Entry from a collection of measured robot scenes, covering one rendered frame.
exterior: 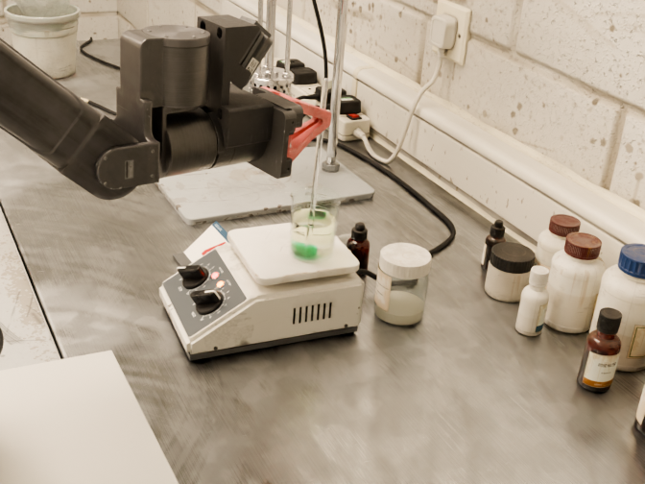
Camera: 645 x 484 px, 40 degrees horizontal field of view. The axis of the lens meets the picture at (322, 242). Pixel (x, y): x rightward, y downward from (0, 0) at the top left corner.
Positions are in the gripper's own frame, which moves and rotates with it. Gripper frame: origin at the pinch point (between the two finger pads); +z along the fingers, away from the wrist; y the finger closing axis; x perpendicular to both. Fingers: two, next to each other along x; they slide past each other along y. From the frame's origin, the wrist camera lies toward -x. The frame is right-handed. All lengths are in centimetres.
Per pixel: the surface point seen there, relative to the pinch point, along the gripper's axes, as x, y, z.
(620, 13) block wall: -9.9, -6.6, 40.6
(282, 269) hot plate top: 16.2, -0.2, -3.5
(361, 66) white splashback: 12, 48, 52
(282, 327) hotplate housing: 22.4, -1.9, -4.2
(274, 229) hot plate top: 16.0, 7.7, 1.5
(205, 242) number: 22.5, 19.6, 0.6
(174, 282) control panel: 21.7, 11.4, -9.4
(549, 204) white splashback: 15.1, -4.8, 37.7
